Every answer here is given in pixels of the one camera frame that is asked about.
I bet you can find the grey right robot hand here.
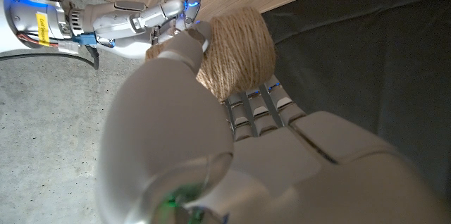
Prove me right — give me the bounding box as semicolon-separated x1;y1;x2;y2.
68;0;204;59

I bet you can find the brown twine spool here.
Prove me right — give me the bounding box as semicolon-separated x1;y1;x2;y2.
144;6;277;101

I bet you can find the black backdrop curtain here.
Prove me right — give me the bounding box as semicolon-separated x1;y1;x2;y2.
260;0;451;200

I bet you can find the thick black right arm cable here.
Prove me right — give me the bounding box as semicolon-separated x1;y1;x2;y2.
0;44;100;70

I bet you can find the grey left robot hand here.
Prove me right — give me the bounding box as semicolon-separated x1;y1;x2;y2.
94;21;451;224

